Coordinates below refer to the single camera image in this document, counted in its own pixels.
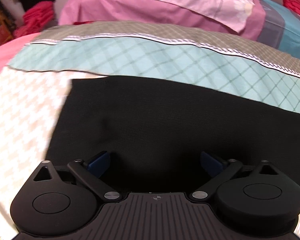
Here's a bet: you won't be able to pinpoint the pink bed sheet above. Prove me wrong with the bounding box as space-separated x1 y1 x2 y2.
0 33 40 73

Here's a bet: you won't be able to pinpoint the black pants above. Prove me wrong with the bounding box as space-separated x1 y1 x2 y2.
46 76 300 192

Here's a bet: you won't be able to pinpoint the pink floral pillow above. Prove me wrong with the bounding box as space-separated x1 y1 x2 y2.
58 0 266 40

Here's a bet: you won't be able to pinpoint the teal grey checked quilt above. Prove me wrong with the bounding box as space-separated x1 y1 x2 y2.
8 21 300 113

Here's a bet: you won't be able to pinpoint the blue grey striped pillow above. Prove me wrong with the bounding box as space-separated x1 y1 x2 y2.
257 0 300 59

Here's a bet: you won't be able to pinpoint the red towel stack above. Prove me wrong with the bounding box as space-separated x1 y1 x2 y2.
14 1 55 38

